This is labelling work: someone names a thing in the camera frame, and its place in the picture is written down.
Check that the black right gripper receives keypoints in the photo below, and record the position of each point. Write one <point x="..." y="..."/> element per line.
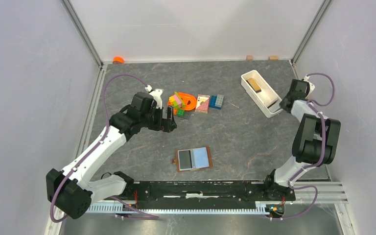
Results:
<point x="281" y="104"/>

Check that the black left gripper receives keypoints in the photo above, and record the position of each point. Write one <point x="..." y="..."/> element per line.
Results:
<point x="167" y="125"/>

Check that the white rectangular plastic tray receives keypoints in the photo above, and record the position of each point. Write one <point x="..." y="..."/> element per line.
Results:
<point x="263" y="99"/>

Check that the grey card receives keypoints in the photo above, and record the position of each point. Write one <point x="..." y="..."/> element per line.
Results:
<point x="184" y="158"/>

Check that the brown leather card holder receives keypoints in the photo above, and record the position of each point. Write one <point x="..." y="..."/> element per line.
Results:
<point x="201" y="159"/>

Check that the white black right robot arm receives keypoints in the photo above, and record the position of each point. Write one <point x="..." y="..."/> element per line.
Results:
<point x="315" y="142"/>

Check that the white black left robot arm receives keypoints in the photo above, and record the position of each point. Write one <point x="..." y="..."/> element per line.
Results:
<point x="72" y="190"/>

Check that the stack of white cards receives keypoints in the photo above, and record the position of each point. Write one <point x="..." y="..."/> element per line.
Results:
<point x="274" y="106"/>

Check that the tan card in tray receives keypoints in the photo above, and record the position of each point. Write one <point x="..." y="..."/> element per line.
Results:
<point x="254" y="85"/>

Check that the red playing card box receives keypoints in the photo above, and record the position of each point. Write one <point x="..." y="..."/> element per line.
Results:
<point x="203" y="102"/>

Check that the green building block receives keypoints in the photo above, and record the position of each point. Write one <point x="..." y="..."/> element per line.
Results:
<point x="180" y="112"/>

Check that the pink yellow green block stack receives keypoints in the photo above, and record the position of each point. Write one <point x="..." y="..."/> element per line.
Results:
<point x="176" y="101"/>

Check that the dark grey block baseplate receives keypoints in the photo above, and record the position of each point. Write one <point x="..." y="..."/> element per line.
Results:
<point x="186" y="116"/>

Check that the blue grey building block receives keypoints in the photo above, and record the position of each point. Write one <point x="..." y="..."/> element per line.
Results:
<point x="216" y="101"/>

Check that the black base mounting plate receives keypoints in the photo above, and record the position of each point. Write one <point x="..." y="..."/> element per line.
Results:
<point x="198" y="195"/>

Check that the orange tape roll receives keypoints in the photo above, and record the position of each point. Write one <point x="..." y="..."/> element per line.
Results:
<point x="118" y="60"/>

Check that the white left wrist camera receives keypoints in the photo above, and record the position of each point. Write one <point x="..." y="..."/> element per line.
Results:
<point x="157" y="93"/>

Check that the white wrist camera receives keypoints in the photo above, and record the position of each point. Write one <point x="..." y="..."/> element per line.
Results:
<point x="311" y="86"/>
<point x="157" y="93"/>

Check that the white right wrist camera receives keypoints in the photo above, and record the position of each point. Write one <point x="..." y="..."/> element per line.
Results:
<point x="311" y="86"/>

